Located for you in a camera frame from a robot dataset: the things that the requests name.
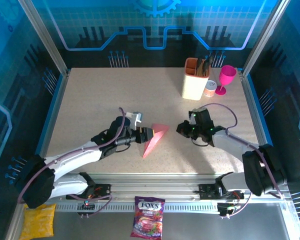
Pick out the pink paper sheet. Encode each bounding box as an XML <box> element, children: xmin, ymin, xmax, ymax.
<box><xmin>142</xmin><ymin>123</ymin><xmax>171</xmax><ymax>158</ymax></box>

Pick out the cream orange utensil holder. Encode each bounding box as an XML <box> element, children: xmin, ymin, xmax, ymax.
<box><xmin>181</xmin><ymin>57</ymin><xmax>211</xmax><ymax>101</ymax></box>

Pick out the small white orange can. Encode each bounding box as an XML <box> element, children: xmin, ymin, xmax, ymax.
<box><xmin>203</xmin><ymin>80</ymin><xmax>218</xmax><ymax>98</ymax></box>

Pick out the dark wooden utensil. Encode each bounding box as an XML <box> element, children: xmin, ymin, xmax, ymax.
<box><xmin>202</xmin><ymin>55</ymin><xmax>215</xmax><ymax>77</ymax></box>
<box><xmin>195</xmin><ymin>57</ymin><xmax>204</xmax><ymax>76</ymax></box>

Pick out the pink plastic goblet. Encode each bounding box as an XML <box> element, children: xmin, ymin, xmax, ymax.
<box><xmin>214</xmin><ymin>65</ymin><xmax>238</xmax><ymax>97</ymax></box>

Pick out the small circuit board with LED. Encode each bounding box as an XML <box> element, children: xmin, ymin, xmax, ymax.
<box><xmin>76</xmin><ymin>198</ymin><xmax>96</xmax><ymax>216</ymax></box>
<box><xmin>216</xmin><ymin>202</ymin><xmax>241</xmax><ymax>217</ymax></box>

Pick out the purple Fox's candy bag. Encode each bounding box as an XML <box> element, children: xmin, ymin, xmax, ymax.
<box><xmin>130</xmin><ymin>196</ymin><xmax>166</xmax><ymax>240</ymax></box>

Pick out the yellow snack bag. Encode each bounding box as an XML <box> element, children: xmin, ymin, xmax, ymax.
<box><xmin>19</xmin><ymin>203</ymin><xmax>57</xmax><ymax>238</ymax></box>

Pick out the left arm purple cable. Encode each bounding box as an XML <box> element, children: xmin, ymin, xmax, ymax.
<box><xmin>17</xmin><ymin>107</ymin><xmax>127</xmax><ymax>219</ymax></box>

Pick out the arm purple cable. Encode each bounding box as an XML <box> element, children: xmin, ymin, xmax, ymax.
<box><xmin>17</xmin><ymin>107</ymin><xmax>127</xmax><ymax>219</ymax></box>
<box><xmin>204</xmin><ymin>102</ymin><xmax>285</xmax><ymax>220</ymax></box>

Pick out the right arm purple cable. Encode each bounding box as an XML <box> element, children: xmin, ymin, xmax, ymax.
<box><xmin>204</xmin><ymin>102</ymin><xmax>285</xmax><ymax>220</ymax></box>

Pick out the wide aluminium mounting rail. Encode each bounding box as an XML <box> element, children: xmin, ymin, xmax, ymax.
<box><xmin>22</xmin><ymin>172</ymin><xmax>291</xmax><ymax>205</ymax></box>

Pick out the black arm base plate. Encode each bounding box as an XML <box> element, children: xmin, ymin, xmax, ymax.
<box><xmin>198</xmin><ymin>183</ymin><xmax>245</xmax><ymax>201</ymax></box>
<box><xmin>65</xmin><ymin>183</ymin><xmax>112</xmax><ymax>201</ymax></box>

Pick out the aluminium side rail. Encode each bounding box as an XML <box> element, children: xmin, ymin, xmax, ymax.
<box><xmin>31</xmin><ymin>69</ymin><xmax>71</xmax><ymax>182</ymax></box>
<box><xmin>236</xmin><ymin>67</ymin><xmax>279</xmax><ymax>182</ymax></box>

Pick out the slotted white cable duct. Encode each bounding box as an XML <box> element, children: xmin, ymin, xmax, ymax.
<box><xmin>56</xmin><ymin>202</ymin><xmax>220</xmax><ymax>213</ymax></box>

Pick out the aluminium frame post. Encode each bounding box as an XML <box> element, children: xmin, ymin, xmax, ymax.
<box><xmin>16</xmin><ymin>0</ymin><xmax>71</xmax><ymax>77</ymax></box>
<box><xmin>241</xmin><ymin>0</ymin><xmax>291</xmax><ymax>77</ymax></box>

